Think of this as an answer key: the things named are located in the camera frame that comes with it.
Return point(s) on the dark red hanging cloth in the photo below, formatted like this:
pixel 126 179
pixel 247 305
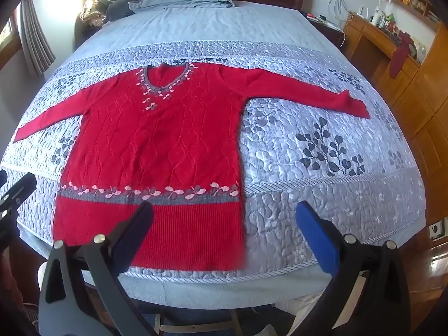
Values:
pixel 399 56

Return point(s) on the wooden desk cabinet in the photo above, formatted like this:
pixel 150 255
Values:
pixel 417 97

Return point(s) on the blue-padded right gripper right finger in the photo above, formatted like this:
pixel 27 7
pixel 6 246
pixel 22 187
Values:
pixel 383 307

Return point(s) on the red knit sweater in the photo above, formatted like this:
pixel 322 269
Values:
pixel 168 135

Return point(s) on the wooden window frame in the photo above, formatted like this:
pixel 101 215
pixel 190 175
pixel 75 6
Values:
pixel 10 40

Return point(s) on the wall power socket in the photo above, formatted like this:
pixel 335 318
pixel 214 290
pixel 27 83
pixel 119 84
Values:
pixel 436 230

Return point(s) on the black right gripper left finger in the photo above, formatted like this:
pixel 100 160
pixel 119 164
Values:
pixel 65 307

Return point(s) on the pile of clothes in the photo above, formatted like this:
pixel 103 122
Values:
pixel 96 13

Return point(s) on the grey curtain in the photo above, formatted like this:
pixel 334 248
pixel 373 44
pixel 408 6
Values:
pixel 37 51

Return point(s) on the grey quilted leaf bedspread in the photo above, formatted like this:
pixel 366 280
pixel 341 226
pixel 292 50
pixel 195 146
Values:
pixel 359 173

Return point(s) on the white bottle on desk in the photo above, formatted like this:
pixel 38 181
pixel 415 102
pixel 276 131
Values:
pixel 376 17

